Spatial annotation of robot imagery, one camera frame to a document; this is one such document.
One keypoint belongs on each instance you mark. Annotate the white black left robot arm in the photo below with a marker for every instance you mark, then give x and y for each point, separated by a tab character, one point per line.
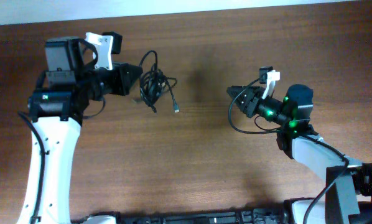
79	70

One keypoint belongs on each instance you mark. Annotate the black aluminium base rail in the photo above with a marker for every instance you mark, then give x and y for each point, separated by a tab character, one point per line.
278	213

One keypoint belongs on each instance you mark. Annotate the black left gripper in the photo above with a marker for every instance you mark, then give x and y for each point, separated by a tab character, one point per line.
125	81

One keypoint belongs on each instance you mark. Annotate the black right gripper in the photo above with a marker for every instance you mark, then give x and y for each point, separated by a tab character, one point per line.
253	101

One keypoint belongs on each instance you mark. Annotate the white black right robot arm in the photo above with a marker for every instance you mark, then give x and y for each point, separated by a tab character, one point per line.
347	195

